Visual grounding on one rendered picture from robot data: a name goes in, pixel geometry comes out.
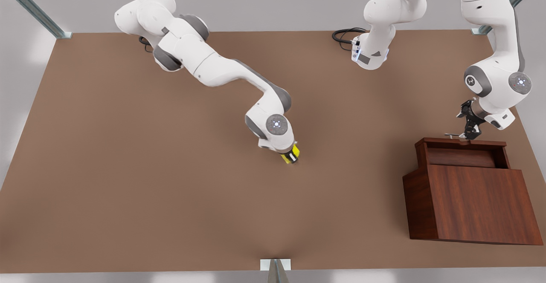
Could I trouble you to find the yellow square block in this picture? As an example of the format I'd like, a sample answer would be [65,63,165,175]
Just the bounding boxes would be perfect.
[280,145,301,165]

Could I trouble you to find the brown wooden drawer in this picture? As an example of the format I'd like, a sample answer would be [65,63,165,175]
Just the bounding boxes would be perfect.
[415,133,511,170]

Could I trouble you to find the brown wooden cabinet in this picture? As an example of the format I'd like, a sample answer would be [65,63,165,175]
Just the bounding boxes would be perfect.
[402,164,544,246]

